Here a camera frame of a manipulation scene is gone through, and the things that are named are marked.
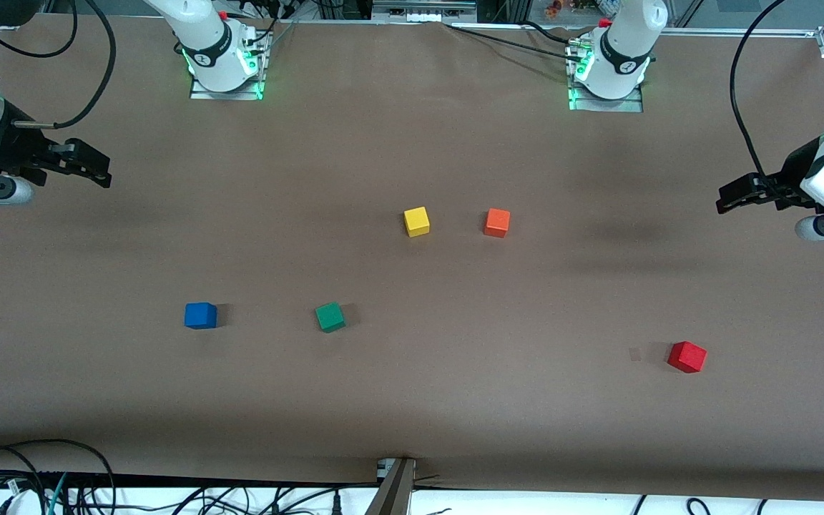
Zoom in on red wooden block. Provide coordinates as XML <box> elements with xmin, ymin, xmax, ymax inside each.
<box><xmin>667</xmin><ymin>340</ymin><xmax>707</xmax><ymax>374</ymax></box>

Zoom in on blue wooden block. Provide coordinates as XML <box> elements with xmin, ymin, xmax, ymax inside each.
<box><xmin>185</xmin><ymin>303</ymin><xmax>218</xmax><ymax>330</ymax></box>

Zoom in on green wooden block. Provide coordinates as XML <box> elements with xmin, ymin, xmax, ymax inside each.
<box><xmin>315</xmin><ymin>301</ymin><xmax>346</xmax><ymax>333</ymax></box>

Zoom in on yellow wooden block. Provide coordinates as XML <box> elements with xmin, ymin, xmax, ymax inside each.
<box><xmin>403</xmin><ymin>207</ymin><xmax>431</xmax><ymax>238</ymax></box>

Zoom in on grey metal device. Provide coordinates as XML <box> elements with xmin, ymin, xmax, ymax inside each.
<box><xmin>373</xmin><ymin>0</ymin><xmax>477</xmax><ymax>22</ymax></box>

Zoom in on brown table cover sheet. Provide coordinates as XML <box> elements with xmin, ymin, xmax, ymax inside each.
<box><xmin>0</xmin><ymin>14</ymin><xmax>824</xmax><ymax>501</ymax></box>

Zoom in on aluminium profile bar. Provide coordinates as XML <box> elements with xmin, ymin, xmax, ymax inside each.
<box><xmin>366</xmin><ymin>456</ymin><xmax>416</xmax><ymax>515</ymax></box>

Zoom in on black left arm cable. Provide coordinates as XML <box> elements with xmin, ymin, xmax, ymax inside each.
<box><xmin>730</xmin><ymin>0</ymin><xmax>799</xmax><ymax>197</ymax></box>

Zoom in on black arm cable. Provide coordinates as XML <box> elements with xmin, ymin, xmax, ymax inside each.
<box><xmin>730</xmin><ymin>0</ymin><xmax>799</xmax><ymax>197</ymax></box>
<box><xmin>0</xmin><ymin>0</ymin><xmax>118</xmax><ymax>129</ymax></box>

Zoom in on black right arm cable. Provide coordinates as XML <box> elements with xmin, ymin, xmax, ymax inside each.
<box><xmin>0</xmin><ymin>0</ymin><xmax>118</xmax><ymax>129</ymax></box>

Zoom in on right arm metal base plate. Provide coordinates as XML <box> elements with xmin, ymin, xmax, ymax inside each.
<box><xmin>189</xmin><ymin>29</ymin><xmax>270</xmax><ymax>101</ymax></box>

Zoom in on aluminium frame rail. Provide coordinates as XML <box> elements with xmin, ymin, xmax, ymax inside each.
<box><xmin>659</xmin><ymin>25</ymin><xmax>824</xmax><ymax>59</ymax></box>

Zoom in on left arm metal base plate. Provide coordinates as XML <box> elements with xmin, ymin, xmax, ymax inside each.
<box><xmin>567</xmin><ymin>39</ymin><xmax>645</xmax><ymax>113</ymax></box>

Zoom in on black looping desk cable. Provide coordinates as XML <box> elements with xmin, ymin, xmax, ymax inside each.
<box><xmin>0</xmin><ymin>438</ymin><xmax>117</xmax><ymax>515</ymax></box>

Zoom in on black base power cables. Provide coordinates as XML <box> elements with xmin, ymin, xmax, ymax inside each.
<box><xmin>444</xmin><ymin>20</ymin><xmax>586</xmax><ymax>64</ymax></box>

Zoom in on teal cable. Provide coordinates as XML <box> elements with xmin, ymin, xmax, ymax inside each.
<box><xmin>46</xmin><ymin>472</ymin><xmax>69</xmax><ymax>515</ymax></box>

